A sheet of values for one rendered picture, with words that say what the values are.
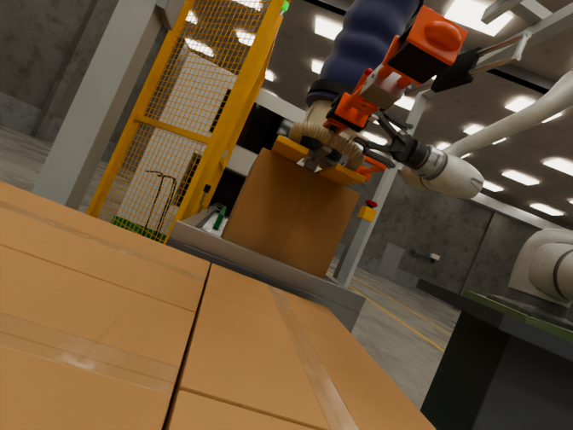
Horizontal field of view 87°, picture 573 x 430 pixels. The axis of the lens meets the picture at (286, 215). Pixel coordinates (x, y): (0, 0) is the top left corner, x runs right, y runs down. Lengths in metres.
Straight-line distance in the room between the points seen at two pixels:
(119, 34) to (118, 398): 1.75
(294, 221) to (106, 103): 1.16
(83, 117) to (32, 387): 1.60
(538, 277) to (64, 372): 1.11
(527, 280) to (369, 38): 0.88
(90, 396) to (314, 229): 0.89
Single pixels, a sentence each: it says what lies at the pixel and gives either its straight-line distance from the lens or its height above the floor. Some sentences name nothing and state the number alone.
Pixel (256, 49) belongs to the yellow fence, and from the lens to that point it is 1.93.
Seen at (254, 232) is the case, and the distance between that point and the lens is 1.06.
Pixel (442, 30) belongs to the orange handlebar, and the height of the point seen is 1.05.
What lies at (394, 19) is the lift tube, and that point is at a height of 1.47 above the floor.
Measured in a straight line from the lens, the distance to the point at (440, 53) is 0.51.
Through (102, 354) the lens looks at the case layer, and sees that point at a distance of 0.39.
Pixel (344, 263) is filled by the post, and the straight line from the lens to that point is 1.69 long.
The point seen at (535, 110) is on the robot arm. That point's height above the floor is 1.33.
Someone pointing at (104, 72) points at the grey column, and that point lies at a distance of 1.87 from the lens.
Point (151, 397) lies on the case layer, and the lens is 0.35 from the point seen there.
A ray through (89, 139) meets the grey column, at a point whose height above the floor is 0.73.
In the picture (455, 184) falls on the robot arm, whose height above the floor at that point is 1.03.
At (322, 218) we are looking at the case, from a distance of 1.11.
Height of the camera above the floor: 0.74
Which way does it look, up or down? 1 degrees up
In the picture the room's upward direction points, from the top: 24 degrees clockwise
